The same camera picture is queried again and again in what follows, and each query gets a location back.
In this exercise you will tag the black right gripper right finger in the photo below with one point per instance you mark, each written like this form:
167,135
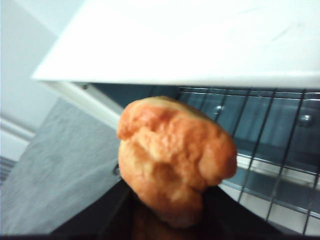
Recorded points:
225,215

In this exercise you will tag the golden brown bread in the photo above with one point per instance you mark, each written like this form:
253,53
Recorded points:
172,155

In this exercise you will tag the cream Toshiba toaster oven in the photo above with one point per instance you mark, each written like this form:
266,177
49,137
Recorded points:
175,37

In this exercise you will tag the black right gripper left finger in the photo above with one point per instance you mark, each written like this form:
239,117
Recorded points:
105,215

